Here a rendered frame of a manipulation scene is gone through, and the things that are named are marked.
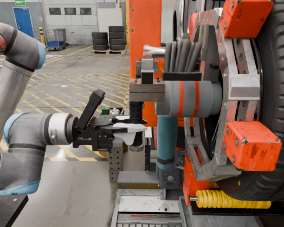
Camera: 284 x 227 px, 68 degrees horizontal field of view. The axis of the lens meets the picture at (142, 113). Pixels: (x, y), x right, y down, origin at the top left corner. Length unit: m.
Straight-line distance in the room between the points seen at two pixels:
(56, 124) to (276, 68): 0.53
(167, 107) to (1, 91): 0.68
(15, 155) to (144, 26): 0.82
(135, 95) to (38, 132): 0.27
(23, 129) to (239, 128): 0.52
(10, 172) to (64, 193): 1.08
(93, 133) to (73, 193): 1.09
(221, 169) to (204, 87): 0.26
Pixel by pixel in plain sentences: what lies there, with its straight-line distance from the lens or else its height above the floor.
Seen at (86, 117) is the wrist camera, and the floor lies 0.85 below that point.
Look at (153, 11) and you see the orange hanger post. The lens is 1.13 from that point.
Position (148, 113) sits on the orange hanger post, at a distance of 1.22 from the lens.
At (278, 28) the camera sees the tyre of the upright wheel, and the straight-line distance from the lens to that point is 0.54.
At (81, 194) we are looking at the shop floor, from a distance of 1.62.
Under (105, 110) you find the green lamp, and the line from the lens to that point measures 1.16.
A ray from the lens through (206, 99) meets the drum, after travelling 0.69.
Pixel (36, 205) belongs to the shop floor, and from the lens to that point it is 1.65.
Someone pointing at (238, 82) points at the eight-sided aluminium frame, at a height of 0.97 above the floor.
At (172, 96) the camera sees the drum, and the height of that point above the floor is 0.87.
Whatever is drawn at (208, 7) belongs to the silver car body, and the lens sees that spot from 2.07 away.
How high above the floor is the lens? 1.08
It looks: 23 degrees down
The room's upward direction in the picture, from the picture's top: straight up
